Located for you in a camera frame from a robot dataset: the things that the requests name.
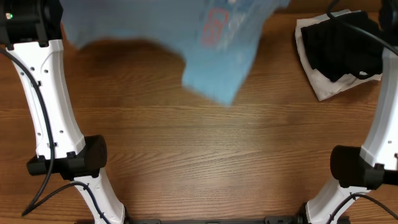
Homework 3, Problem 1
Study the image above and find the folded black garment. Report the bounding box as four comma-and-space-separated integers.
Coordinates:
300, 19, 383, 82

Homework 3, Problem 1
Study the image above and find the folded white garment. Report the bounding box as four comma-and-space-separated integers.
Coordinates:
295, 14, 382, 101

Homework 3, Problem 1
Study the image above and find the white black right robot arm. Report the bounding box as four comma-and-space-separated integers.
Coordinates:
293, 1, 397, 223

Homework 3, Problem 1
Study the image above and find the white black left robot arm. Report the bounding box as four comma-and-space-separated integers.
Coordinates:
1, 0, 131, 223

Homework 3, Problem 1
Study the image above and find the light blue t-shirt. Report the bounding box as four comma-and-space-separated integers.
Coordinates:
61, 0, 289, 106

